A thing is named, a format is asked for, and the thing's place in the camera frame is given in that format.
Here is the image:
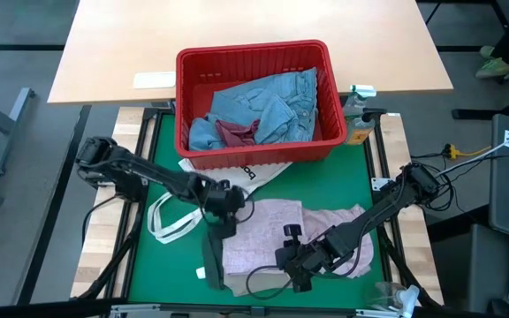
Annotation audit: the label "black metal frame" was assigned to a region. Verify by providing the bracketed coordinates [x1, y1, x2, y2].
[71, 105, 444, 318]

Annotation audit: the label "clear bottle with orange label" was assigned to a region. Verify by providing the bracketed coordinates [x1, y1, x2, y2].
[345, 108, 388, 147]

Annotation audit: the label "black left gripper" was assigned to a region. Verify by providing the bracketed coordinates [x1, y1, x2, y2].
[197, 178, 247, 240]

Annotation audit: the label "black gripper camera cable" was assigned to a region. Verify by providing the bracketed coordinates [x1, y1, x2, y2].
[245, 263, 296, 301]

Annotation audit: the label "white paper sheet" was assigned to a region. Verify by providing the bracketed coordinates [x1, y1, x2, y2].
[133, 71, 177, 90]

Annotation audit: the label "green table mat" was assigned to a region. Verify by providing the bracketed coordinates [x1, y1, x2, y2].
[128, 112, 386, 310]

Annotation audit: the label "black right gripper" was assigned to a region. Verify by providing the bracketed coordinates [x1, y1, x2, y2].
[274, 223, 353, 294]

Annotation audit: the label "grey metal table leg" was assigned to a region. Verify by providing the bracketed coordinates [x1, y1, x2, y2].
[0, 87, 37, 178]

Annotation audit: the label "red plastic laundry basket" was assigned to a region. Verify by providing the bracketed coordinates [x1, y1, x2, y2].
[174, 39, 349, 170]

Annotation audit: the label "clear spray bottle white trigger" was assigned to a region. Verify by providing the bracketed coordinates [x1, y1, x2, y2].
[364, 282, 422, 318]

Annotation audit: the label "maroon garment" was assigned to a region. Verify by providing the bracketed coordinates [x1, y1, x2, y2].
[214, 117, 262, 148]

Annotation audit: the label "person's foot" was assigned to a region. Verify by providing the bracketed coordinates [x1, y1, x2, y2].
[475, 45, 509, 80]

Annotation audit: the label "mauve pink garment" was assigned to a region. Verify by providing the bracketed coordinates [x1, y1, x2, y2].
[221, 198, 376, 279]

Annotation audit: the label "light wooden desk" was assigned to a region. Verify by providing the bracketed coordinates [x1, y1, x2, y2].
[47, 0, 454, 105]

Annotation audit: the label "white canvas tote bag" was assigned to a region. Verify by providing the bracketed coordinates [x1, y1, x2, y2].
[147, 157, 293, 246]

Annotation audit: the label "blue denim garment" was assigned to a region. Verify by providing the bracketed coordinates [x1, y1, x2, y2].
[209, 66, 320, 145]

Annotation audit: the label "beige khaki shorts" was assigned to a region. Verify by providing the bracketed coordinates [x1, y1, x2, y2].
[229, 269, 296, 298]

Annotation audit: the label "yellow power cable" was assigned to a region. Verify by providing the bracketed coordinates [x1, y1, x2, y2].
[444, 143, 495, 160]

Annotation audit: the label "dark green shirt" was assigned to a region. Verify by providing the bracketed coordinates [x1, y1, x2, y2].
[201, 228, 227, 291]

